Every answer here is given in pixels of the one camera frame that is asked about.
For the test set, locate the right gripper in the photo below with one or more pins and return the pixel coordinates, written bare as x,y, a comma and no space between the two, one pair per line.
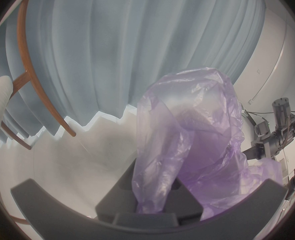
270,146

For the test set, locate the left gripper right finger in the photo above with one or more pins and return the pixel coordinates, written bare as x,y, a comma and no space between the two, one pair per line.
185,201

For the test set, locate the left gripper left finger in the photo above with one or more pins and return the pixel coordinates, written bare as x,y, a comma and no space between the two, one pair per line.
117,199

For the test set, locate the purple plastic bag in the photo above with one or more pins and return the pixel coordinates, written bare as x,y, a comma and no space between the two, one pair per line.
162,134

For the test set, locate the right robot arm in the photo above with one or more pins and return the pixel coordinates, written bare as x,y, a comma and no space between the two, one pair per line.
282,114

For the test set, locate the pale blue curtain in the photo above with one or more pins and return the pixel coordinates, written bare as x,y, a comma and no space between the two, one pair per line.
112,46

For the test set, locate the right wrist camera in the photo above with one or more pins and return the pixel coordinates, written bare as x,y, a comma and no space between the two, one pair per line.
262,129

